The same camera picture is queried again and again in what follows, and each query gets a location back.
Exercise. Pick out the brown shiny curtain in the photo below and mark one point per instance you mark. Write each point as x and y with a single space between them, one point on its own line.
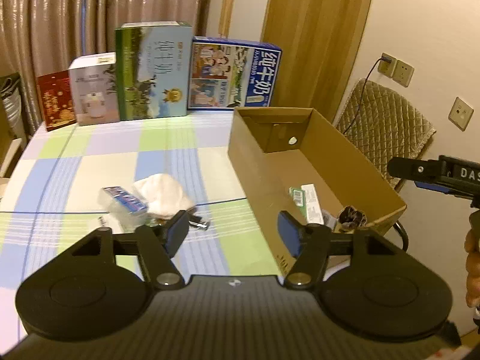
43 36

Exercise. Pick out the wall power socket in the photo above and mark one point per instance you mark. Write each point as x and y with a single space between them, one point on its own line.
387 65

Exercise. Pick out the checkered tablecloth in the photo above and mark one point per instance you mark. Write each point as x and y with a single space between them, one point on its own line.
51 200

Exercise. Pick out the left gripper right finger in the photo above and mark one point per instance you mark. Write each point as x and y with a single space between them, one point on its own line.
309 246

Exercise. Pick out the white medicine box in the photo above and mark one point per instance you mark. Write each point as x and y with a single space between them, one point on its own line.
312 205

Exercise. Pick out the red gift box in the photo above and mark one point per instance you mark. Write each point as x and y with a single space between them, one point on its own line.
56 100

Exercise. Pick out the wooden wardrobe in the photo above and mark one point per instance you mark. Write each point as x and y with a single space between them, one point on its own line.
319 41

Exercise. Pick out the white appliance box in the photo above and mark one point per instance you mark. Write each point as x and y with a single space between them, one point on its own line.
93 87

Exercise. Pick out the green milk carton box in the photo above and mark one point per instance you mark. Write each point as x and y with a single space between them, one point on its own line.
152 69

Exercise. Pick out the green medicine box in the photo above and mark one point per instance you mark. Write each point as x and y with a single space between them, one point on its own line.
298 196

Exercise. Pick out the white knitted cloth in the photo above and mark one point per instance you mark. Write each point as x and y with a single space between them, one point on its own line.
163 195

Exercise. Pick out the quilted brown chair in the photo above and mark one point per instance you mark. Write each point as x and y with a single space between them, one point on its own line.
383 124

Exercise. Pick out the dark wrapped candy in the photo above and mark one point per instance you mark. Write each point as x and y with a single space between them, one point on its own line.
351 219

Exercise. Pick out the wooden stick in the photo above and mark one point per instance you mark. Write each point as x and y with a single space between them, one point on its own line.
226 12

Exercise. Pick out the person's right hand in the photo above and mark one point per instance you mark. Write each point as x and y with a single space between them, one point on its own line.
472 266

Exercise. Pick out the blue tissue pack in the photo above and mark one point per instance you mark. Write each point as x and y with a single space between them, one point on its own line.
129 211

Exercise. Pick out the brown cardboard box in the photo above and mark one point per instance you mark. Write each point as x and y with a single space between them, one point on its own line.
275 148

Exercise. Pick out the blue milk carton box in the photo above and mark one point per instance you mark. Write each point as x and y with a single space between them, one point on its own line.
228 73

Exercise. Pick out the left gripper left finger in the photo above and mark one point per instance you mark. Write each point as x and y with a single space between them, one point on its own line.
156 246

